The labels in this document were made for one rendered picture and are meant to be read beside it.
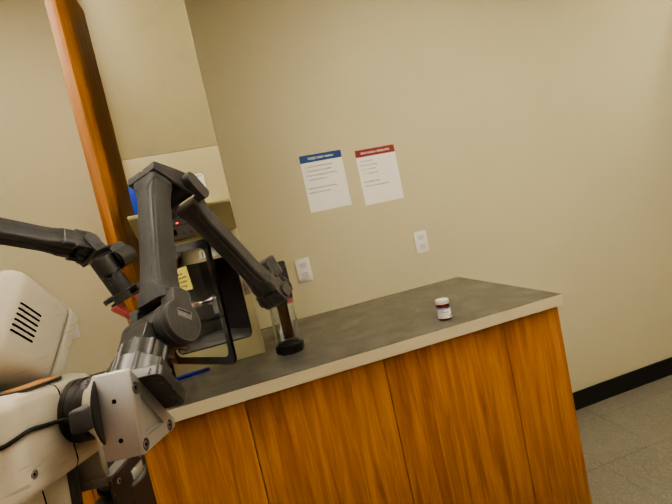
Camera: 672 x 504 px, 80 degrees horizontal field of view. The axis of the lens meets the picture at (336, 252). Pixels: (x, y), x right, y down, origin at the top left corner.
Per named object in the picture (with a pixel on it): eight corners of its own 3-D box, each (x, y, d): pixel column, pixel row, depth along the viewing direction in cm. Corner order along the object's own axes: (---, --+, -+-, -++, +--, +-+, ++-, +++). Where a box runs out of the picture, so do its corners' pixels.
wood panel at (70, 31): (172, 352, 177) (91, 34, 167) (179, 350, 178) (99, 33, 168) (146, 393, 130) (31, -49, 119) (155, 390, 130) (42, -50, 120)
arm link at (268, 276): (148, 201, 91) (184, 177, 88) (156, 191, 95) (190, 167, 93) (264, 317, 112) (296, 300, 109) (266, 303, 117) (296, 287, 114)
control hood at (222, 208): (142, 247, 137) (135, 218, 136) (237, 227, 144) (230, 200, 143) (133, 247, 125) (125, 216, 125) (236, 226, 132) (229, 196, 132)
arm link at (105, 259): (83, 263, 107) (97, 255, 105) (101, 254, 114) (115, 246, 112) (98, 285, 109) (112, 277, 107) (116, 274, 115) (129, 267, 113)
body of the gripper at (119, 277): (112, 303, 114) (96, 281, 113) (145, 284, 116) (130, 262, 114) (106, 308, 108) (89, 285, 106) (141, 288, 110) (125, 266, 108)
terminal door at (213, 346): (176, 363, 139) (147, 252, 136) (238, 363, 123) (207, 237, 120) (174, 364, 139) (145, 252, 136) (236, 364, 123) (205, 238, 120)
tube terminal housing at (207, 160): (185, 357, 165) (139, 173, 159) (263, 336, 172) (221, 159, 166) (175, 377, 140) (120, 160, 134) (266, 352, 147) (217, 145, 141)
